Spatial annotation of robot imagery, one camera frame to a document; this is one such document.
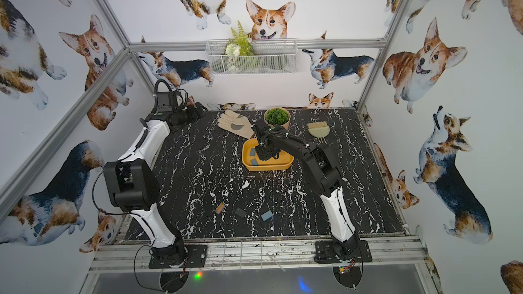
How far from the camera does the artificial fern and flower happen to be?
81 cm

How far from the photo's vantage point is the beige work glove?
1120 mm

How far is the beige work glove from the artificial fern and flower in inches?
13.3
